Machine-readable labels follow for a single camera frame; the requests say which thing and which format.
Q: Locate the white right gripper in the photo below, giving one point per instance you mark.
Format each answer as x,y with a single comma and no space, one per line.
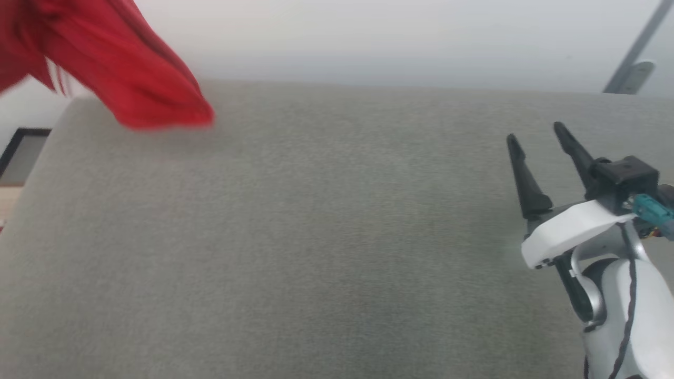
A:
568,226

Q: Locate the red garment with white trim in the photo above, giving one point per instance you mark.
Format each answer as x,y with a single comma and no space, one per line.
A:
121,68

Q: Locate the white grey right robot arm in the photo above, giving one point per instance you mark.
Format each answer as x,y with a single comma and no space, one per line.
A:
650,316

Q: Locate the grey metal pole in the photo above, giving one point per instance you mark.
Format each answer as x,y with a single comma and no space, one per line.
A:
640,45

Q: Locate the grey fabric sofa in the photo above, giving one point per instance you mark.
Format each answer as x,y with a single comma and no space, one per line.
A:
295,237

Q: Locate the black framed panel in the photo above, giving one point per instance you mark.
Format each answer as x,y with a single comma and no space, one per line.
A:
16,147

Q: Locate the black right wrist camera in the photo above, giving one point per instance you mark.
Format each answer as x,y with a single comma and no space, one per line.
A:
624,176

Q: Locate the grey pole bracket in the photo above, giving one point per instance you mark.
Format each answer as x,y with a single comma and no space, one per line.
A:
640,73

